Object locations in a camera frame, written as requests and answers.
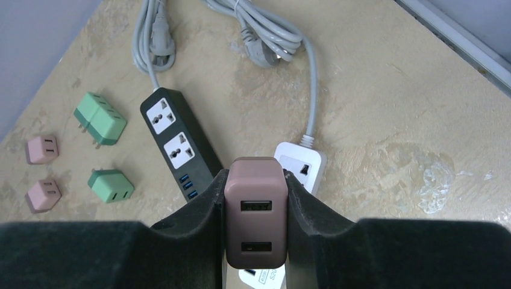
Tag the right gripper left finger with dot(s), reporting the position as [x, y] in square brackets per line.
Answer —
[183, 250]

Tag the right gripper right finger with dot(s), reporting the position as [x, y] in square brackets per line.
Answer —
[327, 250]

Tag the black power strip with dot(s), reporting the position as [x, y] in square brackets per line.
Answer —
[181, 140]

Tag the pink charger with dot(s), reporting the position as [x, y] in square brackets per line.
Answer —
[256, 199]
[42, 196]

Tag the green charger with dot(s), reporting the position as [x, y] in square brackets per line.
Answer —
[106, 127]
[110, 185]

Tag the pink usb charger plug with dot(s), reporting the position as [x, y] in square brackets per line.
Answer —
[41, 149]

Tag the white power strip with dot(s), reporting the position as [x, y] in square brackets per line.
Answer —
[308, 167]

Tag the green usb charger plug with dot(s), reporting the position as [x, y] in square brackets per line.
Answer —
[88, 107]

